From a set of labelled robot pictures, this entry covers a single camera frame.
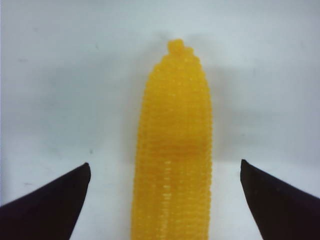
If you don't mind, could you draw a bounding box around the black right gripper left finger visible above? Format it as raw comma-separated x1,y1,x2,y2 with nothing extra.
0,162,91,240

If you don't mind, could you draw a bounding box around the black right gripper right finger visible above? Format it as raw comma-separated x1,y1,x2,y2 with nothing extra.
240,159,320,240

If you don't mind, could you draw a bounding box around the yellow corn cob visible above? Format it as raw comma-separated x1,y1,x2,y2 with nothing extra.
130,39,213,240

